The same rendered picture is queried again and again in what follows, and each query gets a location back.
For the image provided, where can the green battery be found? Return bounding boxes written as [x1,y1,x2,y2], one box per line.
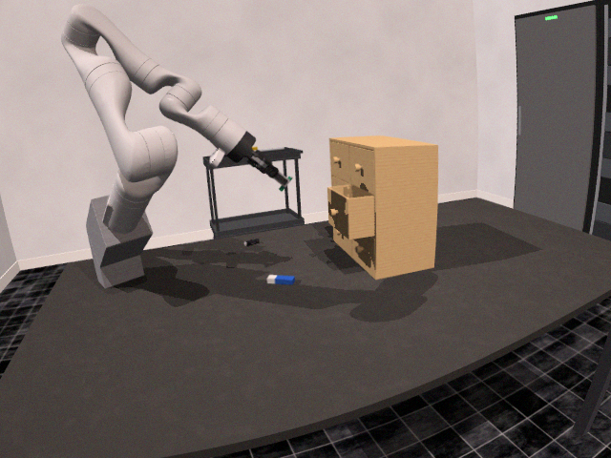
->
[279,176,293,192]

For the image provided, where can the light wooden chest of drawers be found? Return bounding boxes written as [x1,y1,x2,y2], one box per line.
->
[329,135,438,280]

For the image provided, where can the blue and white eraser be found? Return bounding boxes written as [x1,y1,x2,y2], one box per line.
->
[267,275,295,285]

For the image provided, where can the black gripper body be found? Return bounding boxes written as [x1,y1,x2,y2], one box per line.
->
[226,131,263,165]

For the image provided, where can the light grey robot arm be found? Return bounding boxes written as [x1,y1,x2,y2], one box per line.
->
[61,4,246,234]

